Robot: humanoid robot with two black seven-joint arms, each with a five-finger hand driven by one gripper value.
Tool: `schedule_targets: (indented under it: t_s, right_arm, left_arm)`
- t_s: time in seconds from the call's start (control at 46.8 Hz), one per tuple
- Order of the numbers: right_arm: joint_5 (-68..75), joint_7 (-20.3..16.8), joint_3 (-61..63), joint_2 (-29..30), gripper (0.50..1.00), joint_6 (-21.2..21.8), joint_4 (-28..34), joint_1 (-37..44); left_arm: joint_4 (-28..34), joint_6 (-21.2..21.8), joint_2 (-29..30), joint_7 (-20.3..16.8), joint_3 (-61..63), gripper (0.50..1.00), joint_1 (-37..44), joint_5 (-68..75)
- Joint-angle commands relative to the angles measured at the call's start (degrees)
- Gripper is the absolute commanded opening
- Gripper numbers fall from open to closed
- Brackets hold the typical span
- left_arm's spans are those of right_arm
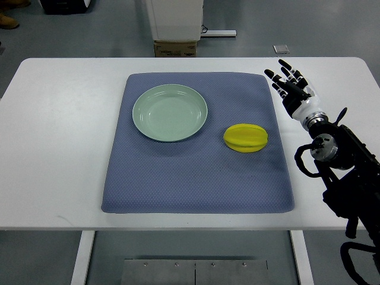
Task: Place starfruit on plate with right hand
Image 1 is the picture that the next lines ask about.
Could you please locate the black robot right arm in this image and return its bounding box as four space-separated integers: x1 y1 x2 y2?
294 112 379 284

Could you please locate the white base bar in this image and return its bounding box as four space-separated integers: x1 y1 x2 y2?
201 30 237 37

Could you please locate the white table leg right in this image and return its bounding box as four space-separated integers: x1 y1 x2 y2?
290 230 314 285

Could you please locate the brown shoe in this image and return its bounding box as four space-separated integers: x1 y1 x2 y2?
0 13 19 30

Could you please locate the cardboard box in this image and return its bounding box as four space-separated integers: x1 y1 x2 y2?
154 41 197 58

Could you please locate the blue textured mat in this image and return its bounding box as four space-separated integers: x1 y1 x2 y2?
102 72 294 214

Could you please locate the pale green plate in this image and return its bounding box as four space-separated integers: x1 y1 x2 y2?
132 84 208 143

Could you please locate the white table leg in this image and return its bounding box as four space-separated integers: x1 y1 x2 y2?
290 230 314 285
71 230 95 285

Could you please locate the black white device corner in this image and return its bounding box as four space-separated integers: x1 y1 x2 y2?
39 0 91 15

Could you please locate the white table leg left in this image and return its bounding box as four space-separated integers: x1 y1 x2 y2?
71 230 95 285

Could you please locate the metal floor plate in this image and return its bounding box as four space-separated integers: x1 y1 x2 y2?
121 259 271 284

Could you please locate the yellow starfruit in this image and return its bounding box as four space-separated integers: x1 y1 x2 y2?
223 123 268 153

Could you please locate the white cabinet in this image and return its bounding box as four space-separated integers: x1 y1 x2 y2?
145 0 204 42

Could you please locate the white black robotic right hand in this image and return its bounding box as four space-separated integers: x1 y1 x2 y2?
264 59 325 130

